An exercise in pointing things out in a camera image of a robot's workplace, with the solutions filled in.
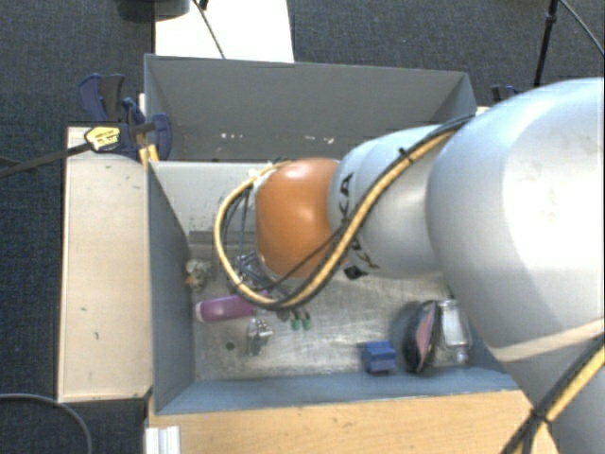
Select clear glass jar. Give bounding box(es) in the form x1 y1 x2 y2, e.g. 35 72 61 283
435 298 475 366

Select blue box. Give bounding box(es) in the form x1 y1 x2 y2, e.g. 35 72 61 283
359 340 398 375

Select pale wood flat board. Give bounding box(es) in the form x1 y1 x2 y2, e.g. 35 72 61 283
56 127 155 403

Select small pale toy figure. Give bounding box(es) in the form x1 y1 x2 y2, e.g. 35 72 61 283
183 258 215 294

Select purple plastic bottle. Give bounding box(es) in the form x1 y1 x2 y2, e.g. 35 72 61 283
195 294 258 323

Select grey metal bin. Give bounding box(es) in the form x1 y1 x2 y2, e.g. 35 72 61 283
143 53 522 416

